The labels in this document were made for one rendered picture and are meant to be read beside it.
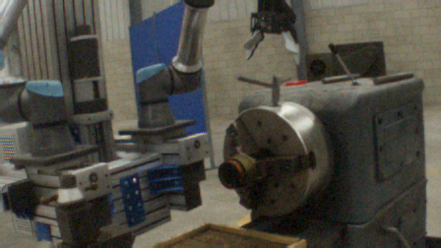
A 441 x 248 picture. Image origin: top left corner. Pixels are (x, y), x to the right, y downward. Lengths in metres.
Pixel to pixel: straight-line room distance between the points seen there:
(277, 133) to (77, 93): 0.80
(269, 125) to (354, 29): 10.34
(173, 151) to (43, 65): 0.58
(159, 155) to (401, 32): 9.92
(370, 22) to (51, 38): 10.19
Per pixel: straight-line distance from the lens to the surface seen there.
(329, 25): 11.81
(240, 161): 1.30
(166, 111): 1.88
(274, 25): 1.26
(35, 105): 1.57
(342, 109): 1.41
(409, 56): 11.43
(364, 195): 1.46
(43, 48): 1.83
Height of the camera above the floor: 1.37
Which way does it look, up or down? 9 degrees down
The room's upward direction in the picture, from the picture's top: 6 degrees counter-clockwise
